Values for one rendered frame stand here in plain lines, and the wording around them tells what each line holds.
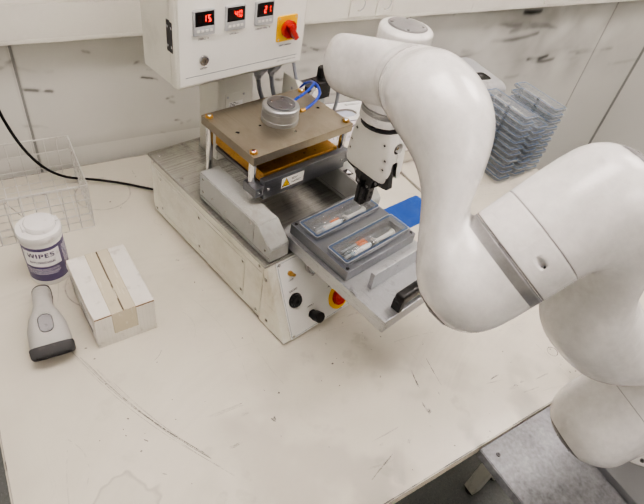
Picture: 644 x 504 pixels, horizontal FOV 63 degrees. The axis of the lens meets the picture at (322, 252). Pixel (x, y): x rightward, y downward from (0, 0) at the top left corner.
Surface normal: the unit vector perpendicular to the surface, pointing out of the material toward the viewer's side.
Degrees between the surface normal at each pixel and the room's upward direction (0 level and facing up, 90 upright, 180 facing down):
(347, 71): 77
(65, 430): 0
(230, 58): 90
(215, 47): 90
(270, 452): 0
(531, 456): 0
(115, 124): 90
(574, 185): 45
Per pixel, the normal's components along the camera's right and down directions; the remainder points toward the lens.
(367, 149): -0.73, 0.40
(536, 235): -0.36, -0.04
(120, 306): 0.13, -0.74
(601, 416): -0.53, -0.25
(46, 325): 0.31, -0.42
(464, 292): -0.28, 0.22
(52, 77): 0.51, 0.65
